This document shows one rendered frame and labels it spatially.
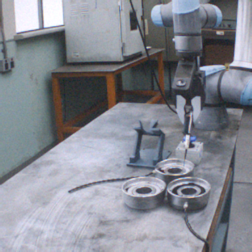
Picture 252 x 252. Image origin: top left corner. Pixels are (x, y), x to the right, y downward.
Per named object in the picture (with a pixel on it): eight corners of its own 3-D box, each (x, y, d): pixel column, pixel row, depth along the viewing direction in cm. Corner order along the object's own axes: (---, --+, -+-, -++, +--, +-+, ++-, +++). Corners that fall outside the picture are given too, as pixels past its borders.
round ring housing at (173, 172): (197, 173, 101) (197, 159, 100) (189, 190, 92) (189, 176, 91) (161, 170, 105) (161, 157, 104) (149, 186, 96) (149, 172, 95)
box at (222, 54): (241, 77, 410) (240, 46, 399) (201, 75, 424) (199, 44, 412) (240, 71, 447) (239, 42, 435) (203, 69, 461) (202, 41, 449)
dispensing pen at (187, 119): (176, 163, 98) (185, 103, 102) (180, 166, 102) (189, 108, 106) (184, 163, 98) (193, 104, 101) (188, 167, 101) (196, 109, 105)
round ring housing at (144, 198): (117, 209, 86) (116, 194, 85) (128, 189, 95) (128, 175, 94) (161, 212, 83) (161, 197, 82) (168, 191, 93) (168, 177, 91)
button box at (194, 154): (198, 165, 106) (199, 149, 105) (175, 163, 109) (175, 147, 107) (203, 155, 113) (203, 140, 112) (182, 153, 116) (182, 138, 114)
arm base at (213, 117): (196, 117, 151) (195, 94, 147) (231, 119, 145) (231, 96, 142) (188, 129, 137) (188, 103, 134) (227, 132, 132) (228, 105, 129)
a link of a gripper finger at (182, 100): (190, 121, 108) (192, 90, 105) (185, 127, 103) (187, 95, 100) (180, 119, 109) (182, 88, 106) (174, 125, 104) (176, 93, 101)
